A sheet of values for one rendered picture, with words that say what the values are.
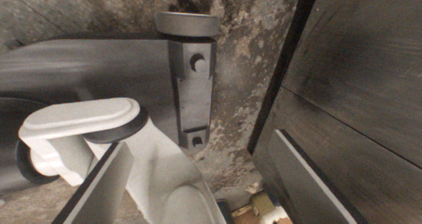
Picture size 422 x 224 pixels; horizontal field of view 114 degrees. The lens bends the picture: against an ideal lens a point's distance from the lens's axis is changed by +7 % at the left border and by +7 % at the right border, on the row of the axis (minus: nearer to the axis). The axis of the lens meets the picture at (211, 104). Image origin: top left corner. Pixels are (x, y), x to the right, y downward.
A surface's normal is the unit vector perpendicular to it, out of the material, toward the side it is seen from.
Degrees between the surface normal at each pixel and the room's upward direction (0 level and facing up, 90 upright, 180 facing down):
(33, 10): 0
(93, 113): 90
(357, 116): 90
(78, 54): 0
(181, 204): 90
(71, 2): 0
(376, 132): 90
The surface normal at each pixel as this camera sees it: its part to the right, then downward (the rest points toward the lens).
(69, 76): 0.34, 0.55
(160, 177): -0.08, -0.98
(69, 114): 0.07, -0.82
